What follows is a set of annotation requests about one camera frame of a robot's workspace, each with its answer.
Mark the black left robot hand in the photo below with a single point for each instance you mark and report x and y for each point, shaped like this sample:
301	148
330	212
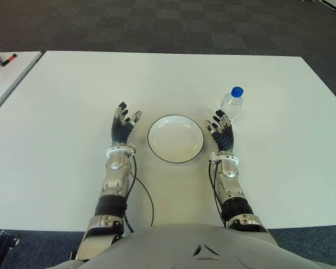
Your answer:
120	131

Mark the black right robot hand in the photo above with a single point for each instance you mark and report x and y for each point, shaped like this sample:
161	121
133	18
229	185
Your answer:
225	138

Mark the clear blue-capped water bottle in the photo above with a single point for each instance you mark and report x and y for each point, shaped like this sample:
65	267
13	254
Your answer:
235	103

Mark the white black-rimmed plate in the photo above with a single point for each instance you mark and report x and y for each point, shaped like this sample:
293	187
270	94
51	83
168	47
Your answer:
176	140

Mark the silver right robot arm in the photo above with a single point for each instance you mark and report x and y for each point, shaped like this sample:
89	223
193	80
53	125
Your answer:
229	173

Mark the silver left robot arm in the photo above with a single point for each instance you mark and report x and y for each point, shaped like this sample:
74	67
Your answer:
114	179

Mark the grey robot torso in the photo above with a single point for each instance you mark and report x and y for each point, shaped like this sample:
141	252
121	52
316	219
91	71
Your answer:
184	246

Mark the red black marker pen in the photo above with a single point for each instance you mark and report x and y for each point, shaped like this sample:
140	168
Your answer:
9	59

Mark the black metal frame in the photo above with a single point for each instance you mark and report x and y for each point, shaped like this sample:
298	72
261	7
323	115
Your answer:
5	243

